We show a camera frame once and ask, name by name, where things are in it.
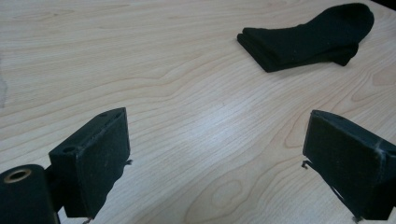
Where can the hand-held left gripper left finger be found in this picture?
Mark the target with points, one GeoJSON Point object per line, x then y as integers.
{"type": "Point", "coordinates": [99, 161]}

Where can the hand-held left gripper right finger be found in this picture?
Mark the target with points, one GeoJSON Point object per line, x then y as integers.
{"type": "Point", "coordinates": [351, 168]}

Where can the black sock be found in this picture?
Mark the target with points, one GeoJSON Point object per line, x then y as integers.
{"type": "Point", "coordinates": [323, 31]}
{"type": "Point", "coordinates": [280, 62]}

